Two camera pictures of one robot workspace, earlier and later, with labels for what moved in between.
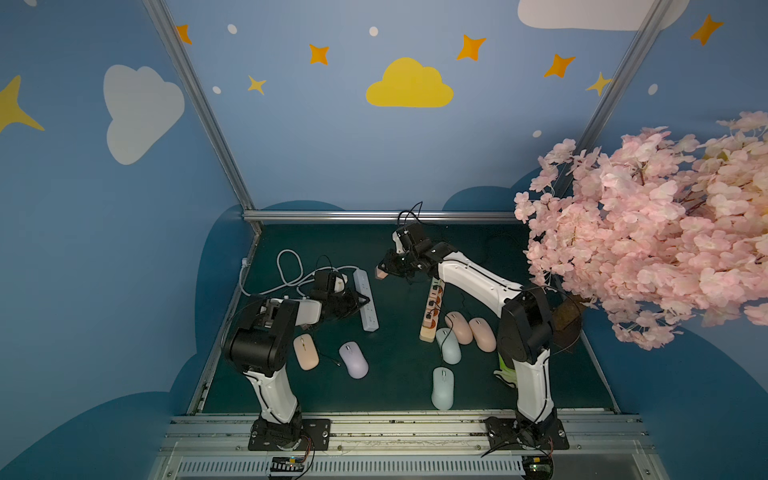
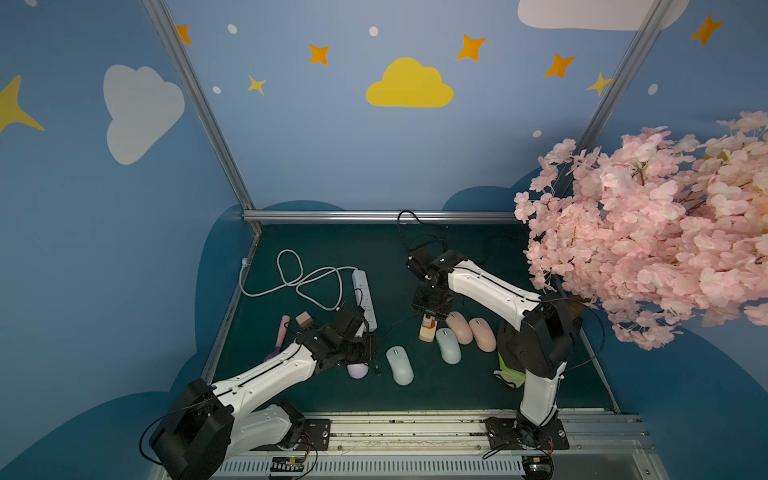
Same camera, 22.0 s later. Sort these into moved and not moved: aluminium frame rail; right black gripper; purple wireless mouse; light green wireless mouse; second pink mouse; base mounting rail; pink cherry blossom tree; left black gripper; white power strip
Moved: right black gripper; left black gripper; light green wireless mouse
Not moved: second pink mouse; purple wireless mouse; base mounting rail; pink cherry blossom tree; aluminium frame rail; white power strip
